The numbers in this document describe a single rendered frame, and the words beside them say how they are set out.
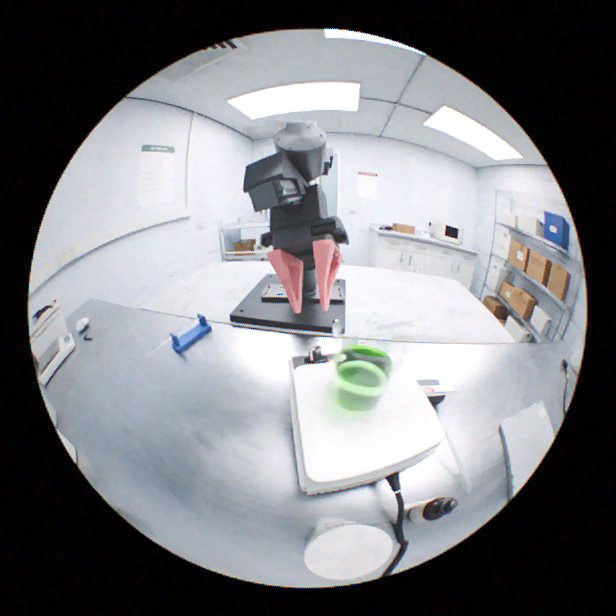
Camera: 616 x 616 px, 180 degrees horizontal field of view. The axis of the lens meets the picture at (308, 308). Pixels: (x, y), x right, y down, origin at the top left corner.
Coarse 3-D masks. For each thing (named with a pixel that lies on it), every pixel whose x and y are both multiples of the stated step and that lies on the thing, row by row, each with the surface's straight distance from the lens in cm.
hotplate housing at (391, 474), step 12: (288, 360) 29; (288, 372) 24; (300, 444) 17; (300, 456) 17; (420, 456) 19; (300, 468) 17; (396, 468) 18; (408, 468) 24; (300, 480) 17; (348, 480) 17; (360, 480) 17; (372, 480) 20; (396, 480) 21; (312, 492) 19; (324, 492) 21
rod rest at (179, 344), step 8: (200, 320) 45; (192, 328) 45; (200, 328) 44; (208, 328) 44; (176, 336) 40; (184, 336) 43; (192, 336) 42; (200, 336) 43; (176, 344) 42; (184, 344) 41
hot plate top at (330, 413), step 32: (320, 384) 18; (416, 384) 20; (320, 416) 16; (352, 416) 17; (384, 416) 17; (416, 416) 18; (320, 448) 15; (352, 448) 15; (384, 448) 16; (416, 448) 17; (320, 480) 14
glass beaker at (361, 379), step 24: (360, 312) 15; (384, 312) 15; (336, 336) 13; (360, 336) 16; (384, 336) 16; (408, 336) 14; (336, 360) 13; (360, 360) 12; (384, 360) 12; (336, 384) 14; (360, 384) 13; (384, 384) 14; (360, 408) 15
